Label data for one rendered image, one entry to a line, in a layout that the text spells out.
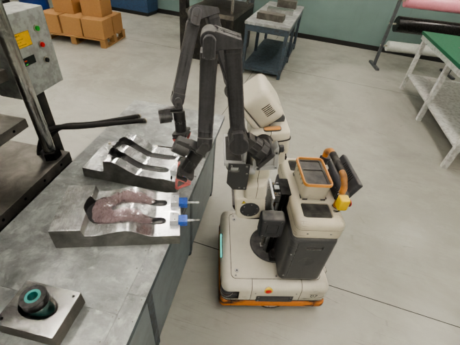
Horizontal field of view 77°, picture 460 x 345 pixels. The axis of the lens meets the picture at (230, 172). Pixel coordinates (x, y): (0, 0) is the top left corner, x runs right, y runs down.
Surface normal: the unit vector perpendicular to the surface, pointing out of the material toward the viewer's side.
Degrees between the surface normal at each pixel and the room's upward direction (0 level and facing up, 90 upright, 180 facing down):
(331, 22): 90
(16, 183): 0
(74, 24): 90
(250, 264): 0
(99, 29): 90
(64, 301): 0
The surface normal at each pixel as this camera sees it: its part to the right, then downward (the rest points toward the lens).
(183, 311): 0.08, -0.76
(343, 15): -0.30, 0.59
